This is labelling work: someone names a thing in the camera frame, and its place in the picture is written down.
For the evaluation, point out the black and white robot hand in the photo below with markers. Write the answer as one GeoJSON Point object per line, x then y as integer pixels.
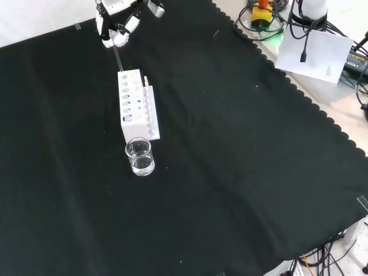
{"type": "Point", "coordinates": [120, 23]}

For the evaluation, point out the clear glass rod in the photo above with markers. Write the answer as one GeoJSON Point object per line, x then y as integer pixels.
{"type": "Point", "coordinates": [118, 59]}

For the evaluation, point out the white test tube rack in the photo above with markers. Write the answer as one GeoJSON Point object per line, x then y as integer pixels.
{"type": "Point", "coordinates": [137, 103]}

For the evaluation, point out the clear glass beaker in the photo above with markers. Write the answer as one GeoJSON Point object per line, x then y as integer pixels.
{"type": "Point", "coordinates": [140, 157]}

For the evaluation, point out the yellow stop button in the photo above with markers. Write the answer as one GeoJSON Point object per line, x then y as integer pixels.
{"type": "Point", "coordinates": [261, 15]}

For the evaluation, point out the black bench cloth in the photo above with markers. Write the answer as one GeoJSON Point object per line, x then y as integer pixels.
{"type": "Point", "coordinates": [184, 149]}

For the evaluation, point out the white paper sheet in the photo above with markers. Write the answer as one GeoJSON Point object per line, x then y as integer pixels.
{"type": "Point", "coordinates": [314, 54]}

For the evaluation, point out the black power adapter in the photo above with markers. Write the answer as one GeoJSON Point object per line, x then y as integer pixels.
{"type": "Point", "coordinates": [356, 61]}

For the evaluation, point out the white tripod post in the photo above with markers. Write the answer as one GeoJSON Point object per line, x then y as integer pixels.
{"type": "Point", "coordinates": [314, 7]}

